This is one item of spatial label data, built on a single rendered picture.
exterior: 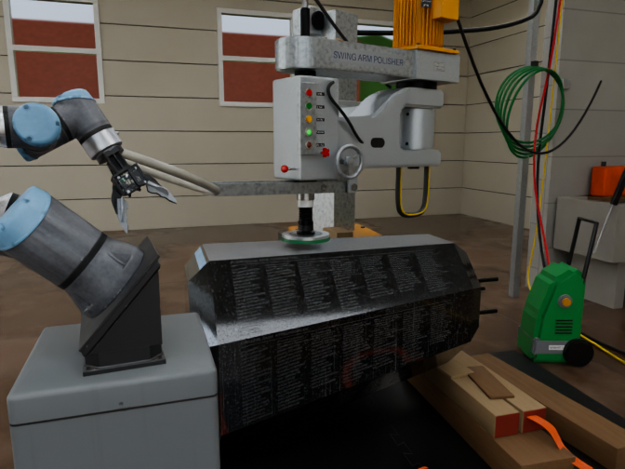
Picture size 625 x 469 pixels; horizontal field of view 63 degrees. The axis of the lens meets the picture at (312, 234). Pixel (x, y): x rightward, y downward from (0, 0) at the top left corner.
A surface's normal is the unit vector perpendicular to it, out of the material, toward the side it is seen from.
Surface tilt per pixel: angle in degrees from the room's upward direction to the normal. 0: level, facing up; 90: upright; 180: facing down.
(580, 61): 90
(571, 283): 90
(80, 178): 90
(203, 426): 90
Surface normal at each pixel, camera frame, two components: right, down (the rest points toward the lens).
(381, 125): 0.57, 0.14
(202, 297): -0.53, -0.38
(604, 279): -0.95, 0.05
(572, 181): 0.31, 0.17
